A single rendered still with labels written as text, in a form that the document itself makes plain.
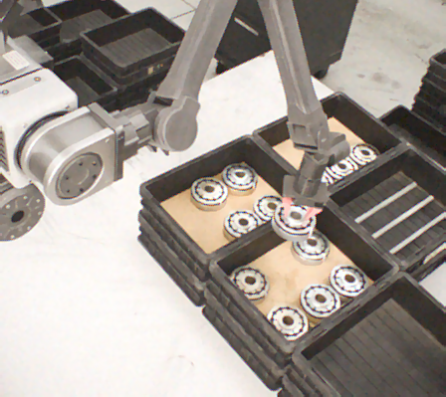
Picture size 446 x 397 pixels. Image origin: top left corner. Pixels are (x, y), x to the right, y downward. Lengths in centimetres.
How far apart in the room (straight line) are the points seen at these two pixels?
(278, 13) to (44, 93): 49
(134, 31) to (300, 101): 179
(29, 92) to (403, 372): 110
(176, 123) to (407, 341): 90
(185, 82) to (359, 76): 286
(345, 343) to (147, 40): 183
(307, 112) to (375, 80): 260
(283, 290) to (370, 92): 230
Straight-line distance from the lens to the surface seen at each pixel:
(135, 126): 113
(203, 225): 184
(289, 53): 137
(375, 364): 170
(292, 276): 178
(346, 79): 394
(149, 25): 316
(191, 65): 120
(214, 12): 123
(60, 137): 108
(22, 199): 143
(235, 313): 168
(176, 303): 184
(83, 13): 344
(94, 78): 291
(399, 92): 398
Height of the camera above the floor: 223
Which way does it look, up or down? 44 degrees down
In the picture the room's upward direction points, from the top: 10 degrees clockwise
